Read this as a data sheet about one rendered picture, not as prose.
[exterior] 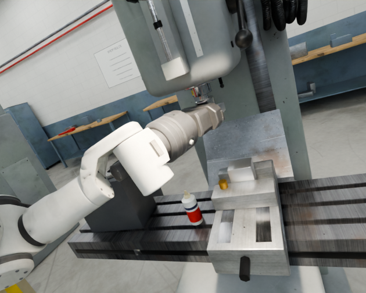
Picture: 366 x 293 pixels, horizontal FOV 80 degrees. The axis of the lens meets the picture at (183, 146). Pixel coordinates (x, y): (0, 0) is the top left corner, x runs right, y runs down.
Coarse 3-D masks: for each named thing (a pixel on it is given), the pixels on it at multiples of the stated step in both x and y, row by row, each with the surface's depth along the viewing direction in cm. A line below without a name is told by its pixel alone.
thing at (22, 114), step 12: (12, 108) 600; (24, 108) 629; (24, 120) 623; (36, 120) 653; (24, 132) 617; (36, 132) 646; (36, 144) 640; (48, 144) 673; (48, 156) 665; (48, 168) 663
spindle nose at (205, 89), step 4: (204, 84) 50; (208, 84) 50; (192, 88) 51; (196, 88) 50; (200, 88) 50; (204, 88) 50; (208, 88) 50; (196, 92) 51; (200, 92) 50; (204, 92) 50; (208, 92) 51; (196, 96) 51; (200, 96) 51
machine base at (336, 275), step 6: (330, 270) 110; (336, 270) 109; (342, 270) 109; (324, 276) 109; (330, 276) 108; (336, 276) 107; (342, 276) 106; (324, 282) 106; (330, 282) 106; (336, 282) 105; (342, 282) 104; (348, 282) 105; (324, 288) 104; (330, 288) 103; (336, 288) 102; (342, 288) 101; (348, 288) 101
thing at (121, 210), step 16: (112, 176) 68; (128, 176) 70; (128, 192) 68; (112, 208) 71; (128, 208) 69; (144, 208) 74; (96, 224) 77; (112, 224) 74; (128, 224) 72; (144, 224) 72
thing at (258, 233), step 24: (264, 168) 59; (216, 216) 53; (240, 216) 51; (264, 216) 48; (216, 240) 47; (240, 240) 44; (264, 240) 42; (216, 264) 46; (264, 264) 42; (288, 264) 41
